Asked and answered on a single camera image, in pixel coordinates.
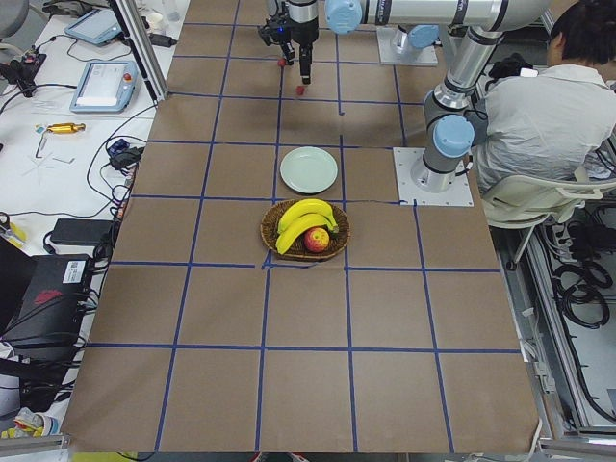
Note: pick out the black computer box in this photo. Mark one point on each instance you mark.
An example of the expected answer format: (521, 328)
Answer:
(41, 302)

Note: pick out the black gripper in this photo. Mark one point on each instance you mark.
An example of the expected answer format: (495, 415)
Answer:
(304, 32)

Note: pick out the black power adapter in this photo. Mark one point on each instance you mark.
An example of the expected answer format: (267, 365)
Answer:
(85, 232)

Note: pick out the aluminium frame post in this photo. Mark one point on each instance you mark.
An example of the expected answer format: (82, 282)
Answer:
(131, 24)

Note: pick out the wicker basket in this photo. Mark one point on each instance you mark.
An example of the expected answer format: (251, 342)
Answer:
(298, 252)

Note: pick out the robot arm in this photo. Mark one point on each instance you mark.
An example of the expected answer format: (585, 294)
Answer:
(343, 17)
(450, 134)

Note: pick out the far teach pendant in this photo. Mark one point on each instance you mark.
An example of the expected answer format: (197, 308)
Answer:
(97, 27)

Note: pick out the near teach pendant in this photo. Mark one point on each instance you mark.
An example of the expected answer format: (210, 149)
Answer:
(105, 87)

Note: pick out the yellow banana bunch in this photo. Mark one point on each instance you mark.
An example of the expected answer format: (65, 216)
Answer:
(300, 217)

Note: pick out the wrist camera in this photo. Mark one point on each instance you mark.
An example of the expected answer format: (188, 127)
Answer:
(275, 31)

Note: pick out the paper cup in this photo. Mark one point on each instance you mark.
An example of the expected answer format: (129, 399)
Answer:
(156, 23)

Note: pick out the seated person white shirt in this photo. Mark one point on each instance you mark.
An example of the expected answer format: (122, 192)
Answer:
(544, 126)

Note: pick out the teach pendant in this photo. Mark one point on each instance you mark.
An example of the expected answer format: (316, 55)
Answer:
(105, 87)
(97, 27)

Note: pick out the gold wrapped object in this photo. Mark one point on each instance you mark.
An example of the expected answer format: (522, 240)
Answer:
(65, 128)

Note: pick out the pale green plate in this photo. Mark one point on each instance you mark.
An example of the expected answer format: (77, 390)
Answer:
(308, 170)

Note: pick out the white office chair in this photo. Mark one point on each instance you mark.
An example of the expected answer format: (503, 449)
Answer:
(523, 202)

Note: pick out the red apple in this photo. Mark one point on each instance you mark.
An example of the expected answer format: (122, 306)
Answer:
(316, 239)

